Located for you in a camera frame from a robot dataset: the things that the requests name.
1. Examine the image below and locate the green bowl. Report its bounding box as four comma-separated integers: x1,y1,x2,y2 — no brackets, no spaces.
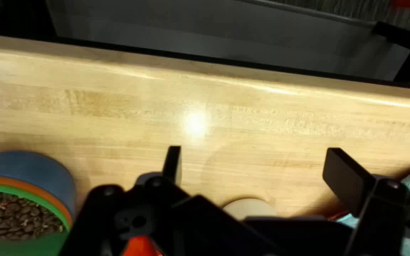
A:
0,183,71,256

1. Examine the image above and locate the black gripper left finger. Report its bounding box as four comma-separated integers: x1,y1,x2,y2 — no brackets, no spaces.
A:
161,145,182,186

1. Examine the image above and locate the black metal stand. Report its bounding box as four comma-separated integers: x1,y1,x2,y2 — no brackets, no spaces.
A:
370,20,410,89

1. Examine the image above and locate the red bowl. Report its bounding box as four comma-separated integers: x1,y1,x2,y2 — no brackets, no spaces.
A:
121,235,161,256

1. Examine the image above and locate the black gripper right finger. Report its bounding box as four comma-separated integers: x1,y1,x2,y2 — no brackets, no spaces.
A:
322,146,377,215

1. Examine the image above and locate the orange bowl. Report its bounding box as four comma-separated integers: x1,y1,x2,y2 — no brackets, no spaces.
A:
0,175,74,229

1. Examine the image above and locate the blue bowl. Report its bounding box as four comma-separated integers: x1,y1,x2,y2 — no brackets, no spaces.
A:
0,149,78,219

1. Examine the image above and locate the tall white cup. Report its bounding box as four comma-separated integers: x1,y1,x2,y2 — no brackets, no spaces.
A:
221,196,278,222

